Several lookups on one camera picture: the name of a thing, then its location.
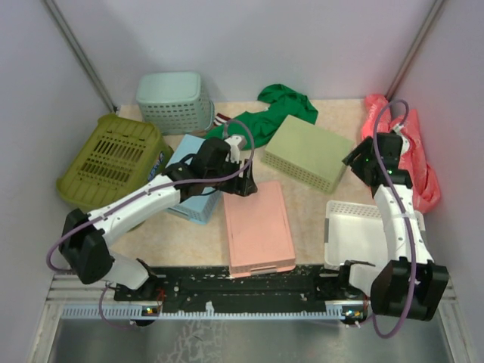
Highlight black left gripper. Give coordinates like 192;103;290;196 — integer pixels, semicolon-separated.
206;155;258;197

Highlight pink plastic basket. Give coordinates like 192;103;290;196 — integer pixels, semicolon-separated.
223;181;296;278

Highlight light blue shallow basket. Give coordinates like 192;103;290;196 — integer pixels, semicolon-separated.
166;135;222;225

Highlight light green plastic basket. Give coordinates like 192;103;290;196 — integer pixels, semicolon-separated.
262;116;354;194

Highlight white plastic basket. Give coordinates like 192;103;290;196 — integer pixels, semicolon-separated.
323;200;428;273

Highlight light blue laundry basket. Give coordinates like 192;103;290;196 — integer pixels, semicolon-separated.
135;71;215;135

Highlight olive green laundry basket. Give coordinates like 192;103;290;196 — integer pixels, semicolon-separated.
56;113;173;213

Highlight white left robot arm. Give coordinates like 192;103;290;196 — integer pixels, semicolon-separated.
59;135;257;300

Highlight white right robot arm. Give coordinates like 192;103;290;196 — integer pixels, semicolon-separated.
337;132;449;321

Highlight green shirt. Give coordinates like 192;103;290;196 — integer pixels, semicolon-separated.
206;85;319;149

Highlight pink plastic bag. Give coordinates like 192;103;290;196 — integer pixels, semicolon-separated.
360;94;441;214

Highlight brown striped sock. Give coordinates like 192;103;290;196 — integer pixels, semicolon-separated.
190;113;230;138

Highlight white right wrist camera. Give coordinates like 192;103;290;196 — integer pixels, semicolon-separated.
393;128;411;156

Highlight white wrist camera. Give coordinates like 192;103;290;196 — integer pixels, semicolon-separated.
393;128;411;156
224;135;247;163

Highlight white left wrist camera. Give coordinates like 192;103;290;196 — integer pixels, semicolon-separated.
224;135;247;163

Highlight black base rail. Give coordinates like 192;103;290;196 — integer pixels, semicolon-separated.
114;265;366;314

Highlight white slotted cable duct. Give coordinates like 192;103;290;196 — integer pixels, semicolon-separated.
60;302;364;322

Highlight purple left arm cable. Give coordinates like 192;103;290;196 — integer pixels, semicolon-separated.
45;119;255;332

